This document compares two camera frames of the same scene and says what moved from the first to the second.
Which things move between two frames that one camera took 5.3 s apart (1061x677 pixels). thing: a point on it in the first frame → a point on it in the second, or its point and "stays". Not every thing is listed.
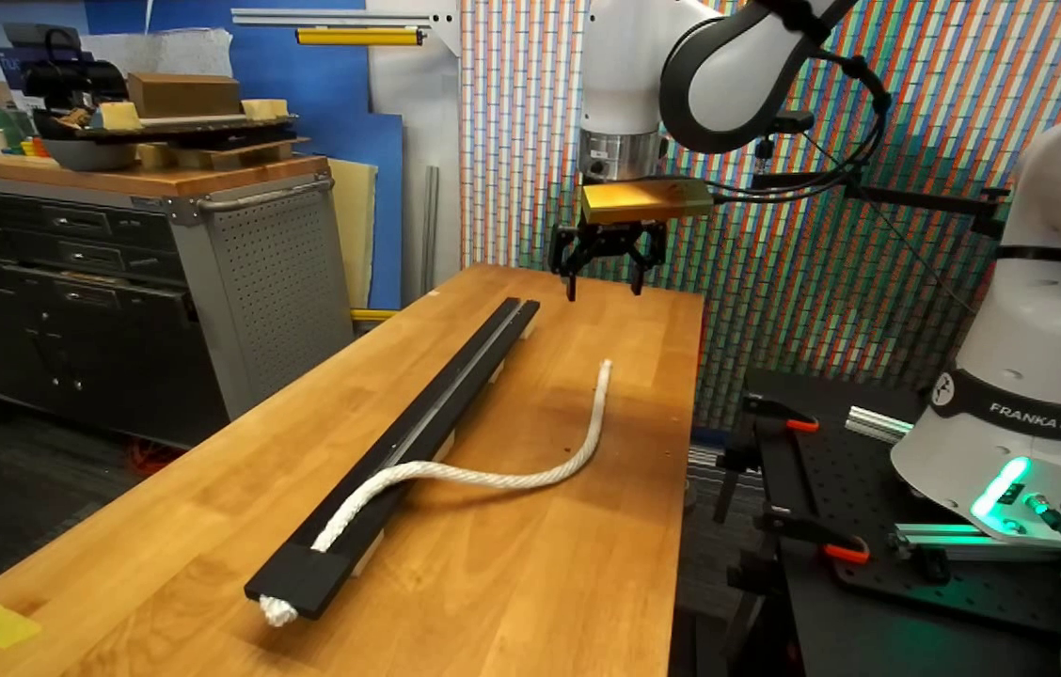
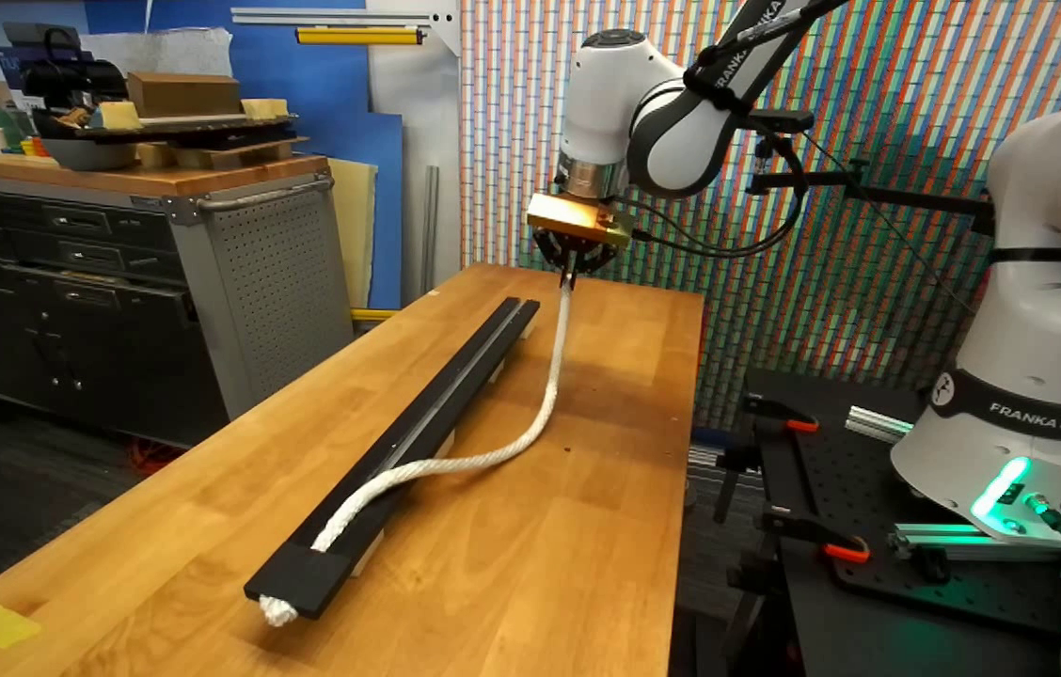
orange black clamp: x=781 y=412 stays
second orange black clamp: x=831 y=548 stays
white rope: x=283 y=610 → x=283 y=610
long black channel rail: x=294 y=568 stays
